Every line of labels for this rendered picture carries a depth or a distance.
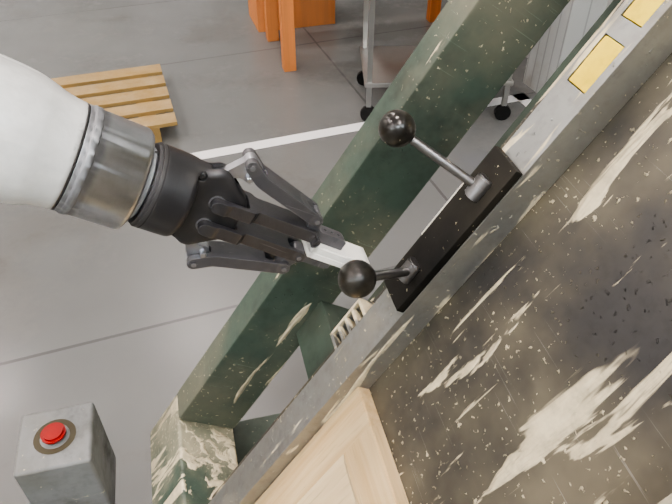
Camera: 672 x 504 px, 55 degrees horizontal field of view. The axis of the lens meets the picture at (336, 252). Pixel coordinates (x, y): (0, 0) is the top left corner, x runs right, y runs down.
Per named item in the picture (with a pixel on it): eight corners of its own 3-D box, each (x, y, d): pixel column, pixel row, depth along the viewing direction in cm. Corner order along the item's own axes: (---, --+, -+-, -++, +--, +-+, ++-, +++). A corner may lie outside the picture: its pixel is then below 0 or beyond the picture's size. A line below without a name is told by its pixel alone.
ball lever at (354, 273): (394, 270, 73) (323, 280, 62) (414, 246, 71) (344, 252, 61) (416, 294, 72) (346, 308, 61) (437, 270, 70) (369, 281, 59)
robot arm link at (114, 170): (55, 170, 56) (122, 193, 59) (45, 233, 49) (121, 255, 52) (93, 83, 52) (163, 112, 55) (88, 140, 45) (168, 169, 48)
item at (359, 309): (347, 339, 86) (329, 334, 84) (377, 303, 82) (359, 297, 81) (355, 361, 83) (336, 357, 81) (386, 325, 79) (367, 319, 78)
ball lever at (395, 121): (476, 202, 68) (373, 128, 67) (500, 174, 66) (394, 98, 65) (476, 214, 65) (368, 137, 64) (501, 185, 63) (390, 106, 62)
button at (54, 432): (44, 430, 108) (40, 423, 107) (69, 426, 109) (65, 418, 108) (42, 451, 105) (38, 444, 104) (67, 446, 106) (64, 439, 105)
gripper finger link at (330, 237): (294, 226, 62) (310, 202, 60) (336, 241, 64) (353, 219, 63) (297, 235, 61) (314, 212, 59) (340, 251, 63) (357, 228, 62)
